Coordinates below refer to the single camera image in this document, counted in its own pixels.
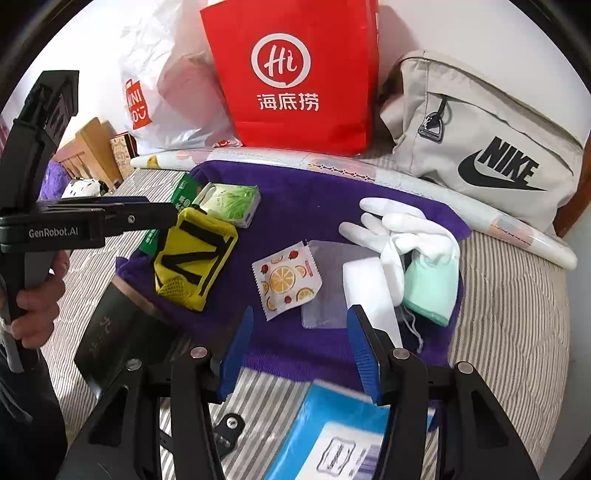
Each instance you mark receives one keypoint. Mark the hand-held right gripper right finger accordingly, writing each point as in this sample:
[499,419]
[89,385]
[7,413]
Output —
[364,350]

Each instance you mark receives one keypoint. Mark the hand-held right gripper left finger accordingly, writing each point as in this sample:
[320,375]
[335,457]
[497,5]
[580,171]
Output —
[235,350]

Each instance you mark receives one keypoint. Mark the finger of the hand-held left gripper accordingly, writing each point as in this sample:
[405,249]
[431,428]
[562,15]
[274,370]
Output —
[124,201]
[147,216]

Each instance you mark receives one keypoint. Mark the green foil packet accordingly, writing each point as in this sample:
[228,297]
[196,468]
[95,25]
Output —
[184,191]

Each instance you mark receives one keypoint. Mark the white sponge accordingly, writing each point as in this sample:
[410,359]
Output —
[364,281]

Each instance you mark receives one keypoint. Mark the white glove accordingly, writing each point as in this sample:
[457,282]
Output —
[415,226]
[392,277]

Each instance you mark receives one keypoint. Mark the fruit print wipe packet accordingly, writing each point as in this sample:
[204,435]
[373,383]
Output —
[286,281]

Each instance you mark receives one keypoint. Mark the green face mask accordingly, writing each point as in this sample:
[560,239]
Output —
[429,286]

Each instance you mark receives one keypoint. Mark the clear plastic bag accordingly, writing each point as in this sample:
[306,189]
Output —
[332,258]

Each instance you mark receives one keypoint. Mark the person's left hand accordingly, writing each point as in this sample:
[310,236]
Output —
[39,314]

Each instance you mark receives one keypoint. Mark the patterned cardboard box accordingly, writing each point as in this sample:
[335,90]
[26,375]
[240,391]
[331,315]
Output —
[121,157]

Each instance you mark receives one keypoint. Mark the purple fluffy cloth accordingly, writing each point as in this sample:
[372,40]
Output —
[53,182]

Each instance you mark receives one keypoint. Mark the white patterned object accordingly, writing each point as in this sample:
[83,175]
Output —
[81,189]

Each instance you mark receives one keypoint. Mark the wooden furniture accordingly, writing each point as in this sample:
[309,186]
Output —
[92,147]

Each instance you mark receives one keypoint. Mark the blue cardboard box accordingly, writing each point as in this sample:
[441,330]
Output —
[332,415]

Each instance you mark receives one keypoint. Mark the green white tissue pack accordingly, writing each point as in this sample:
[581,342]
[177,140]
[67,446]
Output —
[231,203]

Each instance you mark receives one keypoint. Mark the dark green tin box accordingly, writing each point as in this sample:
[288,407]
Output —
[106,332]

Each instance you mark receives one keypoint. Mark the white plastic shopping bag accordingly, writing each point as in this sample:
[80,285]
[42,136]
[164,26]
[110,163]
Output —
[152,69]

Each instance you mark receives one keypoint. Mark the purple towel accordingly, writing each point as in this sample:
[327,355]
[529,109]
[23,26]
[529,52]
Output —
[286,207]

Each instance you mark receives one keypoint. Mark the white rolled mat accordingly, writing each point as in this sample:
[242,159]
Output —
[531,237]

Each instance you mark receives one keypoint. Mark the red paper bag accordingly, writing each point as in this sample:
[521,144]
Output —
[323,69]

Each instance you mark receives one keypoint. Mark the grey Nike bag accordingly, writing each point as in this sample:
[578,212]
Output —
[461,129]

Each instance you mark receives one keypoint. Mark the wooden bed frame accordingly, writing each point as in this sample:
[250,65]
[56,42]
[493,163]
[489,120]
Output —
[570,221]

